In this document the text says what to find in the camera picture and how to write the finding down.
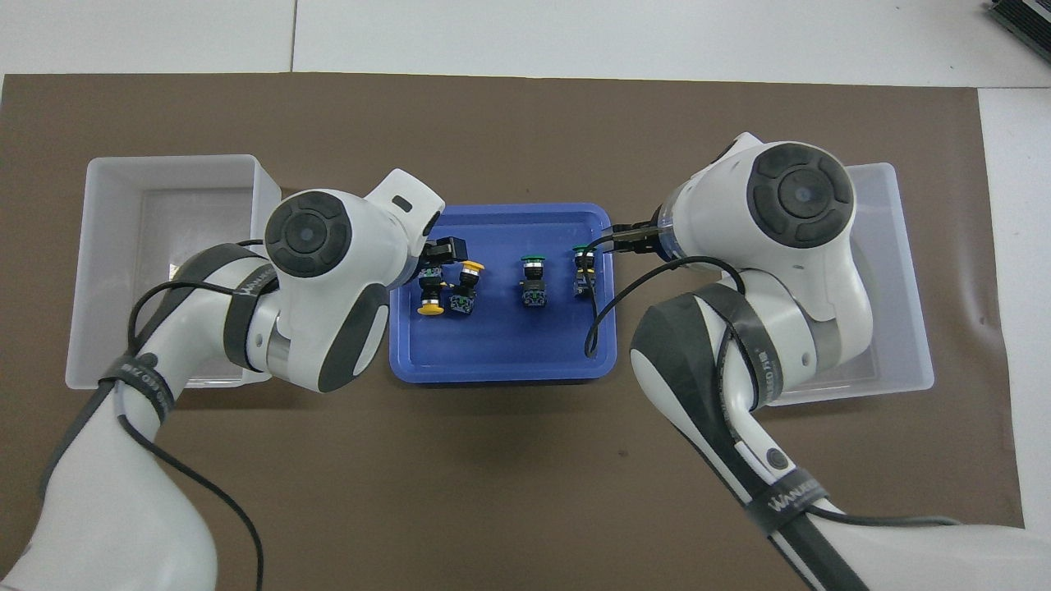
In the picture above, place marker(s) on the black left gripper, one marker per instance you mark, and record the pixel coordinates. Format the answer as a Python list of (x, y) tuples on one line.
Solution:
[(427, 253)]

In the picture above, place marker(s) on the green push button switch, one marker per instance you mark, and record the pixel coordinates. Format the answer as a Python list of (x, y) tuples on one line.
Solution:
[(534, 287), (584, 279)]

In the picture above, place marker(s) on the yellow push button switch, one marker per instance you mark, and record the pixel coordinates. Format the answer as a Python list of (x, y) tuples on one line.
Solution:
[(465, 287), (429, 309)]

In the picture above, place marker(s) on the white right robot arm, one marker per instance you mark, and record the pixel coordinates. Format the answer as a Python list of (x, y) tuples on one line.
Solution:
[(714, 213)]

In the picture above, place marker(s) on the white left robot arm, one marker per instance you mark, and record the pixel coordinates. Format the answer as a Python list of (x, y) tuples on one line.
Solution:
[(361, 246)]

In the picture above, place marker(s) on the blue plastic tray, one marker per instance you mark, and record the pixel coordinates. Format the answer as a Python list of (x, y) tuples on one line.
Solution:
[(509, 345)]

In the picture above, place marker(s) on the brown paper mat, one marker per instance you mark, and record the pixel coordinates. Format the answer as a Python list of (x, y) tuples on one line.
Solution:
[(509, 460)]

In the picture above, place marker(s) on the translucent white plastic box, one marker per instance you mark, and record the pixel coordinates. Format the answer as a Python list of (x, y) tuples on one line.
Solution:
[(115, 246), (903, 328)]

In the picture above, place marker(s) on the black ribbed device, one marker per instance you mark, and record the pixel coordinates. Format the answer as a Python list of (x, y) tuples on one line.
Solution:
[(1026, 15)]

